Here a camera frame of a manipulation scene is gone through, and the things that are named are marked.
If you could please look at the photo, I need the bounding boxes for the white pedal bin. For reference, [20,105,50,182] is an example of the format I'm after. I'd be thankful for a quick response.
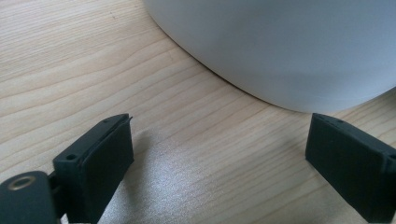
[142,0,396,115]

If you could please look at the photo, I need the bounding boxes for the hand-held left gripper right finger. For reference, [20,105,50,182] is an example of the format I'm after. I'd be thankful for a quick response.
[304,112,396,224]

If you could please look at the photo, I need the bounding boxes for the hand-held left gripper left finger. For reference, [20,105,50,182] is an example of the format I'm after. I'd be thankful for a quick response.
[51,113,135,224]

